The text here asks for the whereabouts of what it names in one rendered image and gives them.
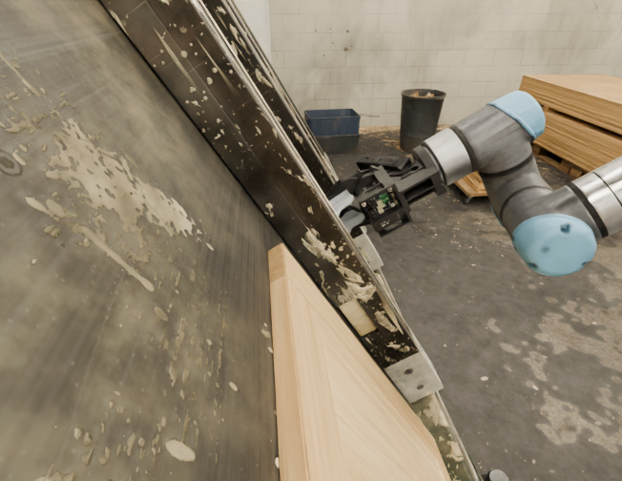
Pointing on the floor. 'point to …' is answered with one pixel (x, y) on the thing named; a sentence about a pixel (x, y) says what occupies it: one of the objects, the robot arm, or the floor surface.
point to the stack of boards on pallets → (582, 119)
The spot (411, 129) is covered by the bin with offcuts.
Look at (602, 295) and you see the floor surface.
